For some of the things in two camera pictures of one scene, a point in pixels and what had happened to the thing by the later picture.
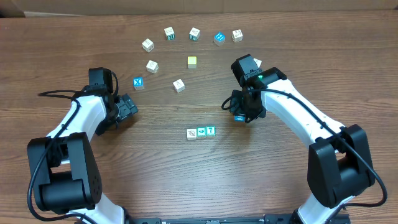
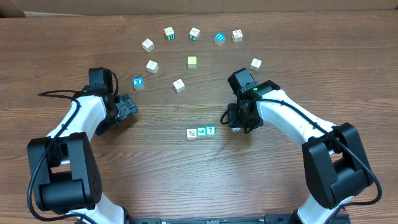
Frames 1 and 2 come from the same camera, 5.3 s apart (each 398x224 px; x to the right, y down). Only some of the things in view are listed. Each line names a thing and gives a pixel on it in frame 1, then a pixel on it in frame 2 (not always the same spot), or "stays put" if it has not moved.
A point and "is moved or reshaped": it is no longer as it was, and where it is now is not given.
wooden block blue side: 239,118 is moved or reshaped
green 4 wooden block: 201,132 stays put
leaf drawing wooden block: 191,134 stays put
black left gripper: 126,104 stays put
